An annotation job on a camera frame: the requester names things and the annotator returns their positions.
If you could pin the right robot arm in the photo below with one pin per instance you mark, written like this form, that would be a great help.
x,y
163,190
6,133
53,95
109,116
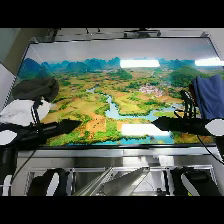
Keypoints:
x,y
213,128

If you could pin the dark grey garment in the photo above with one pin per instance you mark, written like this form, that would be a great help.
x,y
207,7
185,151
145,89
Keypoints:
x,y
35,88

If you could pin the silver frame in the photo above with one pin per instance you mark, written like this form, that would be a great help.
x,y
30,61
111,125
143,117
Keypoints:
x,y
133,160

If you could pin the blue garment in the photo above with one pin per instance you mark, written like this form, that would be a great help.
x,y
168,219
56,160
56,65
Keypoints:
x,y
210,96

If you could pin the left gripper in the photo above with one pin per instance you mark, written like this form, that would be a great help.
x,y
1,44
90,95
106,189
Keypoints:
x,y
45,130

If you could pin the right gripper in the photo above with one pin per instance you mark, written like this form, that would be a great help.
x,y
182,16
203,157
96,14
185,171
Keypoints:
x,y
188,126

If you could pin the white garment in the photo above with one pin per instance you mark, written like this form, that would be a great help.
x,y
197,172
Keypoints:
x,y
18,111

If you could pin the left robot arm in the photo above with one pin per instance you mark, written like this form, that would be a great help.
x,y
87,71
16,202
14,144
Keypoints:
x,y
7,156

